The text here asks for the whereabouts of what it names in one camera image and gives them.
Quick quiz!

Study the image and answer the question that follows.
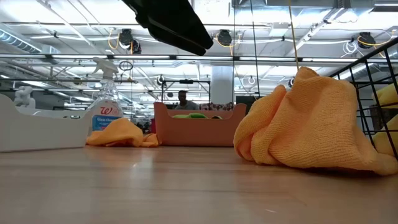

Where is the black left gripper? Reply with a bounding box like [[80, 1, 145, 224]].
[[121, 0, 215, 57]]

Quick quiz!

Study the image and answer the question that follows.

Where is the green microfiber towel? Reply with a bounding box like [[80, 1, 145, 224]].
[[172, 113, 223, 120]]

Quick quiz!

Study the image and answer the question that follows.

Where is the orange microfiber towel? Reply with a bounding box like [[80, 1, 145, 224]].
[[233, 66, 398, 177], [86, 118, 161, 148]]

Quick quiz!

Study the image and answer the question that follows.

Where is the yellow microfiber towel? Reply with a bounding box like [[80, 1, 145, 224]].
[[371, 83, 398, 158]]

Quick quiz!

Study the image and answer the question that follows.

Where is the person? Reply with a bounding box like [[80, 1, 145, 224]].
[[174, 90, 200, 111]]

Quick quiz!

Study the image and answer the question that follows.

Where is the orange plastic basket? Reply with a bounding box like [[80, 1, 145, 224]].
[[153, 101, 248, 147]]

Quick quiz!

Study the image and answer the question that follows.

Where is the glass cleaner spray bottle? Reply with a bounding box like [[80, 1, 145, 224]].
[[86, 57, 124, 133]]

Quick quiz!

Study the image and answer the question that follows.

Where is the white robot figure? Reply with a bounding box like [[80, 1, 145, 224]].
[[14, 86, 37, 108]]

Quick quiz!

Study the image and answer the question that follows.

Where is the white plastic basket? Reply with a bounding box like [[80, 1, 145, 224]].
[[0, 93, 91, 153]]

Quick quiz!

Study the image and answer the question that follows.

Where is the black ceiling cable reel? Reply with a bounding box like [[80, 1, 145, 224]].
[[358, 31, 376, 49], [216, 29, 233, 47], [118, 29, 134, 47]]

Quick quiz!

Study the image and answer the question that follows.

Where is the black metal background frame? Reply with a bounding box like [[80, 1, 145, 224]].
[[160, 79, 211, 103]]

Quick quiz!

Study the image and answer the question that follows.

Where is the black hanging cable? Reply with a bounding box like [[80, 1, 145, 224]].
[[250, 0, 261, 98]]

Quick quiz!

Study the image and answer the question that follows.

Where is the yellow hanging cable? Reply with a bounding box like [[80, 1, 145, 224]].
[[287, 0, 300, 71]]

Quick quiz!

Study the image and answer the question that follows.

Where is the black wire basket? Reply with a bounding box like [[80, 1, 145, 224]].
[[329, 37, 398, 161]]

